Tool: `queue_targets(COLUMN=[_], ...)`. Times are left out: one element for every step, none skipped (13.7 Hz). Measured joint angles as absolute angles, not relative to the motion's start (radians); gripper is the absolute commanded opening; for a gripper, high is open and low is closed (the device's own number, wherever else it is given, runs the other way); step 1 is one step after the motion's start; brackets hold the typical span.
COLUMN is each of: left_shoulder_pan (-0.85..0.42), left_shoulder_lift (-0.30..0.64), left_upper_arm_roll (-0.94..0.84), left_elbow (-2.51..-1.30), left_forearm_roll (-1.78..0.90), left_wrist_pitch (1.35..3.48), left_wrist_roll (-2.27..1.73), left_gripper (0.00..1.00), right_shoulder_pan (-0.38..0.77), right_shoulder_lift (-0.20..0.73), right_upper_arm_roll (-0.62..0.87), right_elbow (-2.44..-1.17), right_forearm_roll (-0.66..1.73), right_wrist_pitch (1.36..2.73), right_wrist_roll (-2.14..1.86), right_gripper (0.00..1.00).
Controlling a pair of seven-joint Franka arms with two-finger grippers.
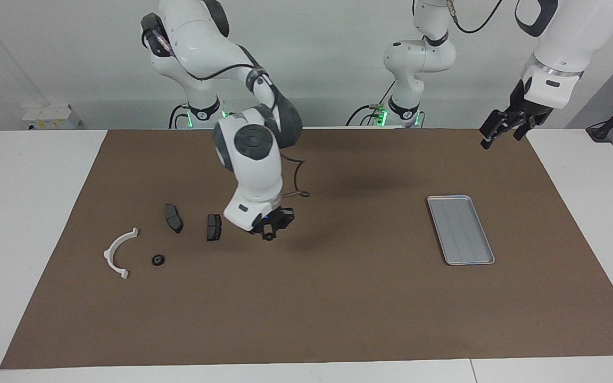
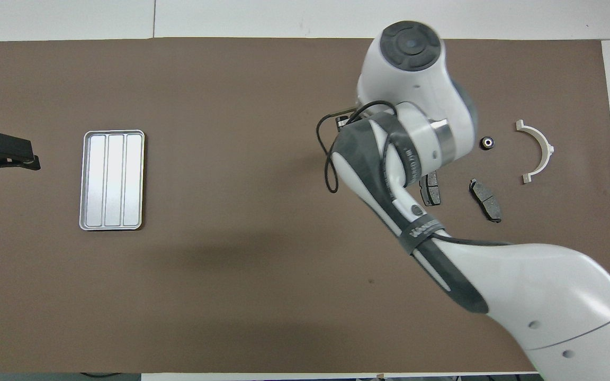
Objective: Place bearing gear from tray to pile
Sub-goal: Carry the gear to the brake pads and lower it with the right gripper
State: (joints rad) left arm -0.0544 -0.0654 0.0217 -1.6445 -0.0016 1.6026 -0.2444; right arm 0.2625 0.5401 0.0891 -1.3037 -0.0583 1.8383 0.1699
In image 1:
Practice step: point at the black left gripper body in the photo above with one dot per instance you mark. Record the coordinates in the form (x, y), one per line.
(524, 109)

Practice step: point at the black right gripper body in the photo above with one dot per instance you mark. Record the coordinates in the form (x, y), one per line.
(282, 218)

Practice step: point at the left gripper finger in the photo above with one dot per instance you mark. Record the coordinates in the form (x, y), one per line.
(524, 129)
(494, 127)

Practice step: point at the small black bearing gear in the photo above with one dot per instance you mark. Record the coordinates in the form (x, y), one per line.
(268, 236)

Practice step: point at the large black bearing gear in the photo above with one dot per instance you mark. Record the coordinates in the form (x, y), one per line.
(158, 259)

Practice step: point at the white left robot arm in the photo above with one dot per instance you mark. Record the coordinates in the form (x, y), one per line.
(567, 32)

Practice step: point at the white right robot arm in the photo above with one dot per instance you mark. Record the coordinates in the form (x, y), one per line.
(256, 175)

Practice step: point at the silver metal tray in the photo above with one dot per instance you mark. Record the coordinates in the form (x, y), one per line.
(461, 231)

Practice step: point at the rectangular dark brake pad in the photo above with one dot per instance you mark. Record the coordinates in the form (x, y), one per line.
(214, 227)

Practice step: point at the brown table mat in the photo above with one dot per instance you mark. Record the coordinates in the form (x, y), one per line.
(312, 298)

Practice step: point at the curved dark brake pad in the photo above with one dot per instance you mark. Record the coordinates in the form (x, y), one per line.
(172, 217)

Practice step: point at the white semicircular bracket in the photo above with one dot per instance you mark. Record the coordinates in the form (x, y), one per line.
(108, 256)

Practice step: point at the white wall box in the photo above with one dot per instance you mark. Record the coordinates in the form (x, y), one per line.
(51, 117)

